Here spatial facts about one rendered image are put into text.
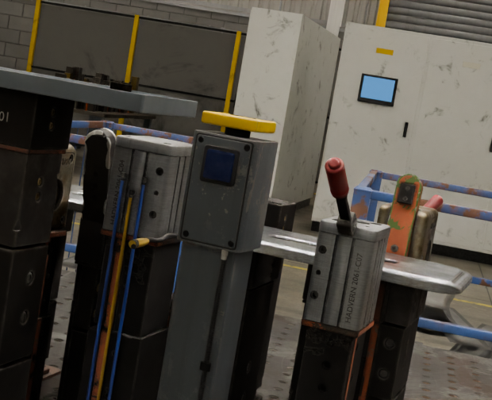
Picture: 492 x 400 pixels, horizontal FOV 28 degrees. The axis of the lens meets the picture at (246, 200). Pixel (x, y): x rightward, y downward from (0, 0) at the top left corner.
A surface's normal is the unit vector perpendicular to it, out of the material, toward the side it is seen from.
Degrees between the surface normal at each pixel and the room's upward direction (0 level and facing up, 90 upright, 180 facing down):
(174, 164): 90
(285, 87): 90
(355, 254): 90
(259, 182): 90
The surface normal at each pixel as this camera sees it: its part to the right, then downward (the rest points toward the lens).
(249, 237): 0.93, 0.19
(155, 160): -0.33, 0.04
